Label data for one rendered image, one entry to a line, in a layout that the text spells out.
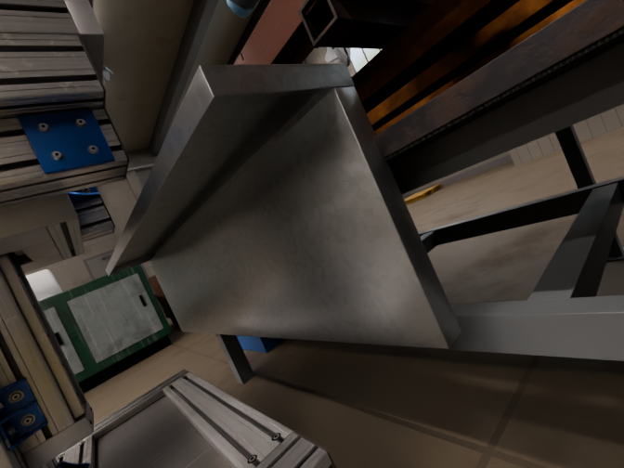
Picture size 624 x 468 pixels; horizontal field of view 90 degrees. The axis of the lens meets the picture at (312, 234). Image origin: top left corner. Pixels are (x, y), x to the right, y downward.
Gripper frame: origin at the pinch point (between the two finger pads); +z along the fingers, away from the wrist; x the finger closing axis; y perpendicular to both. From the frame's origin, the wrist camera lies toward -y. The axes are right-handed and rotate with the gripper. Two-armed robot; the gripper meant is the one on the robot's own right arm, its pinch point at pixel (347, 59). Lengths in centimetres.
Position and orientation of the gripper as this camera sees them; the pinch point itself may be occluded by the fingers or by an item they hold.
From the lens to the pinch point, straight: 98.8
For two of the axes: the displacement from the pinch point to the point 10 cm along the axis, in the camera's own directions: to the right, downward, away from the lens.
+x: -7.1, 3.4, -6.2
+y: -5.8, 2.3, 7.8
